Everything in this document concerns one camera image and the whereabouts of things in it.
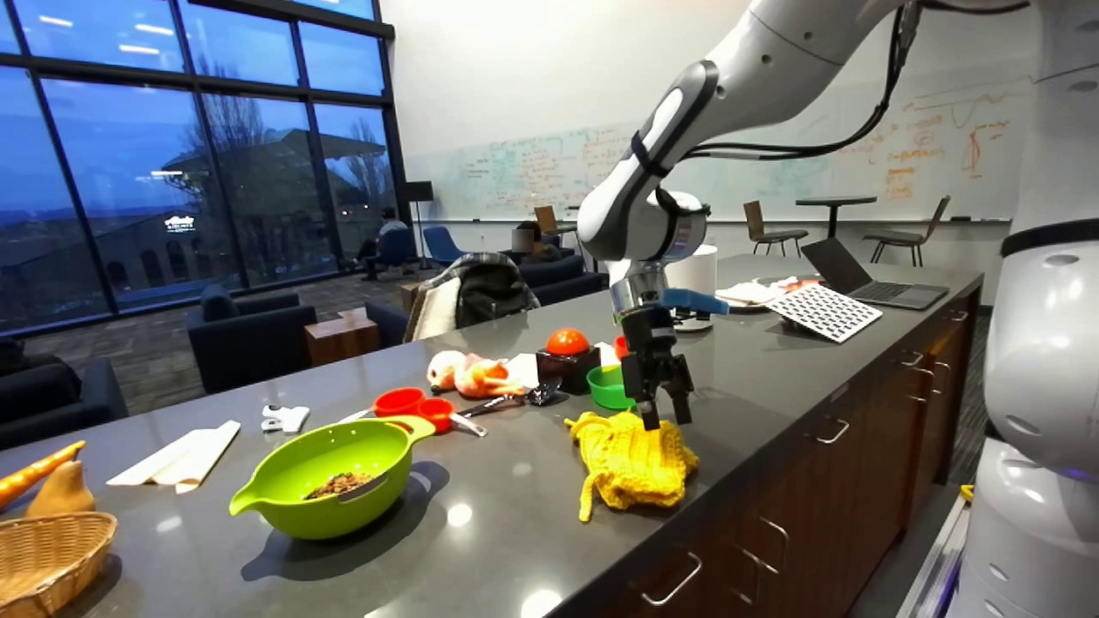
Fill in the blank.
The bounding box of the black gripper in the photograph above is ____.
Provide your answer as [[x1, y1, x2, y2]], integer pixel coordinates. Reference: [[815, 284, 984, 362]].
[[620, 307, 695, 431]]

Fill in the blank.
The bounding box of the yellow knitted cloth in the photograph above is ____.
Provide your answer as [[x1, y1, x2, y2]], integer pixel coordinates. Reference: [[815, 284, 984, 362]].
[[566, 412, 699, 524]]

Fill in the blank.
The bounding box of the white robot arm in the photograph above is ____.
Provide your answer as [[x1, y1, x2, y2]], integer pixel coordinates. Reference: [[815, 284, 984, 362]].
[[580, 0, 1099, 618]]

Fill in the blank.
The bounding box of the small green bowl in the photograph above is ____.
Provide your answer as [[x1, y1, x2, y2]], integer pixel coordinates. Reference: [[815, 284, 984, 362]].
[[586, 369, 632, 412]]

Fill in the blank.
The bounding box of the red measuring cup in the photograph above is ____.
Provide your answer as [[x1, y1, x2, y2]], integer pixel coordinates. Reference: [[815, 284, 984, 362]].
[[613, 338, 632, 362], [372, 388, 482, 435]]

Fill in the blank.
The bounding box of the black box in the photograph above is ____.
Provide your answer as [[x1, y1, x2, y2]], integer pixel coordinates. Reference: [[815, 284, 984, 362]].
[[534, 350, 598, 394]]

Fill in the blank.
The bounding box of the orange ball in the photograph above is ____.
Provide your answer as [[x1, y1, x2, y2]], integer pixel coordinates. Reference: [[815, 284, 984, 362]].
[[547, 328, 592, 356]]

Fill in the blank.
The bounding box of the white paper towel roll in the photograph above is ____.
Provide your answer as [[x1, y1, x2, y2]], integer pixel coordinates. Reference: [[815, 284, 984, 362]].
[[665, 244, 716, 332]]

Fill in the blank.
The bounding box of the white keyboard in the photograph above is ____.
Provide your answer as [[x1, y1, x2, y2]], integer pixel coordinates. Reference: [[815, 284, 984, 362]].
[[775, 282, 879, 343]]

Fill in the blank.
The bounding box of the dark backpack on chair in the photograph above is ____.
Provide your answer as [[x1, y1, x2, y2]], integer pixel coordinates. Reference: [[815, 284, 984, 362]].
[[406, 253, 539, 340]]

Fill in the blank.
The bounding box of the plush toy white orange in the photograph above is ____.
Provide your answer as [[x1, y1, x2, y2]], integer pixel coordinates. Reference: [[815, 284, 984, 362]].
[[424, 350, 534, 400]]

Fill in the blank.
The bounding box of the grey laptop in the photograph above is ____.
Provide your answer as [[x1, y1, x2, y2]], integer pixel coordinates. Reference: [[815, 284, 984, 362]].
[[803, 236, 944, 313]]

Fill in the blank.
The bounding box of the lime green mixing bowl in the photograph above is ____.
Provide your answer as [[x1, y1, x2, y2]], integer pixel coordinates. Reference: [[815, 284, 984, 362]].
[[225, 417, 437, 538]]

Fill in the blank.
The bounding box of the folded white paper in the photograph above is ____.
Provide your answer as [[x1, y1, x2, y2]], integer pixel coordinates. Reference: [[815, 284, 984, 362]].
[[111, 423, 241, 494]]

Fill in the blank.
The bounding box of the wicker basket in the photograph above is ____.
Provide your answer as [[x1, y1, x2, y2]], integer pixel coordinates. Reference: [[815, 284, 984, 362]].
[[0, 511, 118, 618]]

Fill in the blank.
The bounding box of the wooden cabinet with handles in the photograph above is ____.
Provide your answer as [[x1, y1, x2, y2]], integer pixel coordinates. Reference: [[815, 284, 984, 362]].
[[553, 293, 979, 618]]

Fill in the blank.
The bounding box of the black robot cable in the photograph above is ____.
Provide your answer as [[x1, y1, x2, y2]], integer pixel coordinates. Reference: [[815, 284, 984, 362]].
[[682, 0, 1032, 165]]

